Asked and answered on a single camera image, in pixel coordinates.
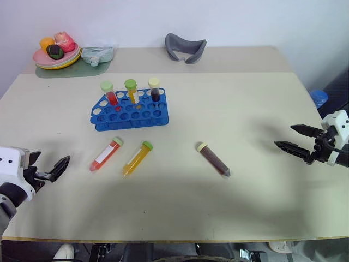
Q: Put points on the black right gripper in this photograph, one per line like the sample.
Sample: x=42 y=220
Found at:
x=323 y=147

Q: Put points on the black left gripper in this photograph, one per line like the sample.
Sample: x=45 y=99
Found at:
x=35 y=180

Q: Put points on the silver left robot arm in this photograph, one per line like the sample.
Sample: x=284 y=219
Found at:
x=11 y=195

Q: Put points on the red liquid tube, pale green cap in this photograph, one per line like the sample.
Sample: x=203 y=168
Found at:
x=105 y=155
x=109 y=86

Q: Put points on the yellow liquid tube, green cap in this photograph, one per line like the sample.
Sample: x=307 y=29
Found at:
x=136 y=161
x=130 y=84

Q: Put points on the dark liquid tube, cream cap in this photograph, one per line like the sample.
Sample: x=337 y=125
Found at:
x=153 y=82
x=214 y=159

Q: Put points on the blue tube rack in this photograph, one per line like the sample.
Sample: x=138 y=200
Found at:
x=131 y=124

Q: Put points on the blue ribbed round object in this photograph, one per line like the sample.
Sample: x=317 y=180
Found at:
x=319 y=98

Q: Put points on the black textured panel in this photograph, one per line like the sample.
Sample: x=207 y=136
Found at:
x=336 y=92

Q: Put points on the white shoe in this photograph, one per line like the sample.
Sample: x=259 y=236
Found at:
x=280 y=247
x=64 y=251

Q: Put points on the green table mat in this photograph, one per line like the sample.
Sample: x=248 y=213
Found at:
x=81 y=72

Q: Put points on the yellow plate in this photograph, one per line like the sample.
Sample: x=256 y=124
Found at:
x=64 y=65

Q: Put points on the pink plate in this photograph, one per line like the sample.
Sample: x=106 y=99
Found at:
x=41 y=57

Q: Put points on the dark green toy fruit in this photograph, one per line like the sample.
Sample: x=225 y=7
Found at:
x=55 y=52

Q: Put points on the orange toy fruit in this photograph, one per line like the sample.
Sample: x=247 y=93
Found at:
x=45 y=42

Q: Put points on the pale green crumpled container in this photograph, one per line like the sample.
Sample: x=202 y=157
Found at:
x=101 y=54

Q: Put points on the pink toy fruit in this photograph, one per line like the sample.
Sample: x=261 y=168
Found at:
x=65 y=42

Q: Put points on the dark equipment under table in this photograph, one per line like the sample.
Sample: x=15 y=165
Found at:
x=177 y=252

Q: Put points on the grey foam face pad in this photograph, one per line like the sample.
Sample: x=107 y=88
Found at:
x=170 y=46

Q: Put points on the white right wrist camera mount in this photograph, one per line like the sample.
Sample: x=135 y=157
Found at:
x=340 y=122

